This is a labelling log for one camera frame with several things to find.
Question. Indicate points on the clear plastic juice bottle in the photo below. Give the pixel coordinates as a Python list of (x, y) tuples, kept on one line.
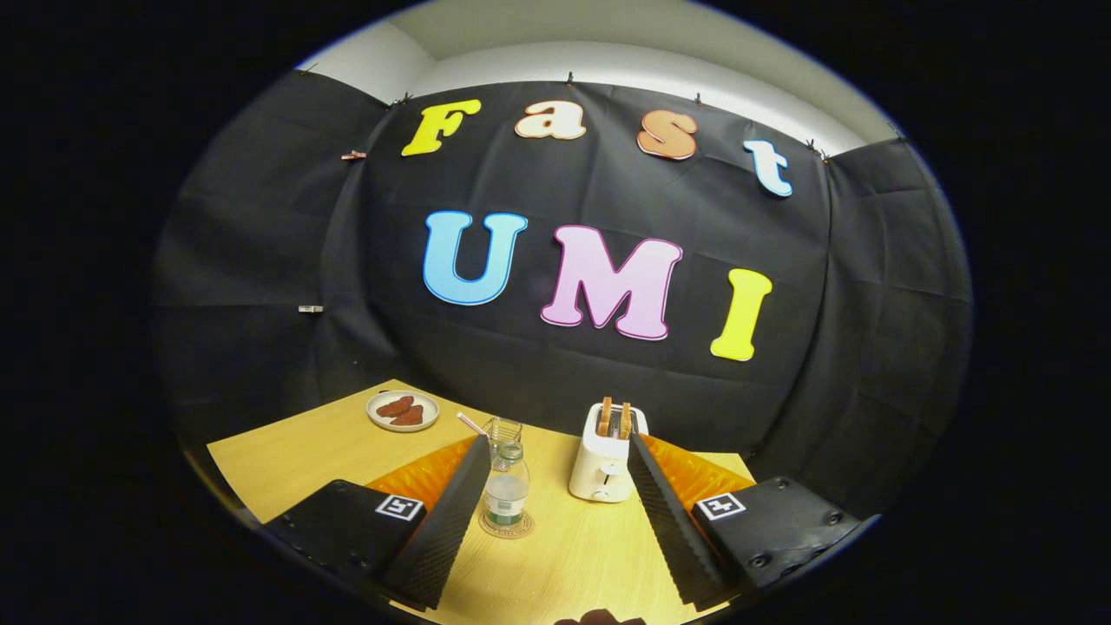
[(506, 495)]

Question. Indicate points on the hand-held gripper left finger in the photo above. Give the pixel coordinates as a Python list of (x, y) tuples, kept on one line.
[(438, 538)]

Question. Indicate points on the white round plate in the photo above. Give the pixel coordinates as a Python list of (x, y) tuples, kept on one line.
[(430, 408)]

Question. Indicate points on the brown food piece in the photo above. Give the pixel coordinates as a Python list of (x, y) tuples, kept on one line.
[(395, 406), (409, 417)]

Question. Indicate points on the round cork coaster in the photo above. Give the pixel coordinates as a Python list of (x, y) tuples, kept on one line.
[(529, 527)]

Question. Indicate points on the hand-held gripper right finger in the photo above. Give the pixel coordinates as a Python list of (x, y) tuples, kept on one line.
[(673, 529)]

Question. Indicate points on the black backdrop cloth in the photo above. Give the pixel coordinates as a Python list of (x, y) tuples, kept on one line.
[(555, 365)]

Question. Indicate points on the toast slice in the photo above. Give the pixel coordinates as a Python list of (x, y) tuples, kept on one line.
[(625, 421), (604, 417)]

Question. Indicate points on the striped paper straw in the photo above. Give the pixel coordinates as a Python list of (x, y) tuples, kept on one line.
[(471, 423)]

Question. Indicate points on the wooden table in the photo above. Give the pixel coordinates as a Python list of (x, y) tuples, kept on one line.
[(564, 564)]

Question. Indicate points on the white toaster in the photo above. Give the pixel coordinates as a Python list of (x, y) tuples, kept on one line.
[(599, 464)]

